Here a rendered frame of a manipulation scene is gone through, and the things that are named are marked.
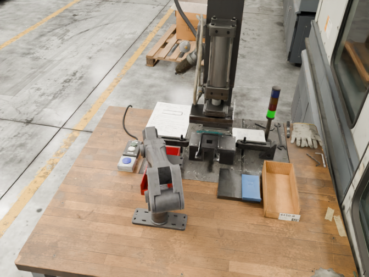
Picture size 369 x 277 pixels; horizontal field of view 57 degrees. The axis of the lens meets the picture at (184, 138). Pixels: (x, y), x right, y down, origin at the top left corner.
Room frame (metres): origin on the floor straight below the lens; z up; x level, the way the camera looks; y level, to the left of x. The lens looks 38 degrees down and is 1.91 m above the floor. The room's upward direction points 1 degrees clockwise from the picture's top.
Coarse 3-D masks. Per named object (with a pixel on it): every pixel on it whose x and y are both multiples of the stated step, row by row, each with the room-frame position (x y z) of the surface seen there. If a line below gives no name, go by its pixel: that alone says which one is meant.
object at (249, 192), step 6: (246, 180) 1.00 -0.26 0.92; (252, 180) 1.00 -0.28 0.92; (258, 180) 1.00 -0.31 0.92; (246, 186) 0.96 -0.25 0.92; (252, 186) 0.96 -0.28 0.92; (258, 186) 0.97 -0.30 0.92; (246, 192) 0.93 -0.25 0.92; (252, 192) 0.93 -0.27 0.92; (258, 192) 0.93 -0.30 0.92; (246, 198) 0.89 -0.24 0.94; (252, 198) 0.88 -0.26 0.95; (258, 198) 0.88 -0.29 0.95
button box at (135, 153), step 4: (124, 116) 1.47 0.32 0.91; (124, 128) 1.36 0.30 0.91; (128, 132) 1.33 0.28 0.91; (132, 136) 1.30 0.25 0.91; (128, 140) 1.24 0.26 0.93; (136, 140) 1.24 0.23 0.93; (128, 144) 1.21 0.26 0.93; (140, 144) 1.21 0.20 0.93; (136, 148) 1.18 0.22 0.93; (124, 152) 1.15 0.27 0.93; (128, 152) 1.15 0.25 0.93; (132, 152) 1.15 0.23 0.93; (136, 152) 1.15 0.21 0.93; (128, 156) 1.14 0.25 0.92; (132, 156) 1.13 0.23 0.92; (136, 156) 1.13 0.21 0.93
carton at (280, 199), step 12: (264, 168) 1.03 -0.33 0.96; (276, 168) 1.06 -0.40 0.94; (288, 168) 1.06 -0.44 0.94; (264, 180) 0.98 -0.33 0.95; (276, 180) 1.02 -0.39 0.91; (288, 180) 1.02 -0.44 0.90; (264, 192) 0.92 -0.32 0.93; (276, 192) 0.95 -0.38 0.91; (288, 192) 0.95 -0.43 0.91; (264, 204) 0.87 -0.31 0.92; (276, 204) 0.89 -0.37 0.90; (288, 204) 0.89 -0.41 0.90; (264, 216) 0.83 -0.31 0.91; (276, 216) 0.82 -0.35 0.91; (288, 216) 0.82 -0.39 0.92
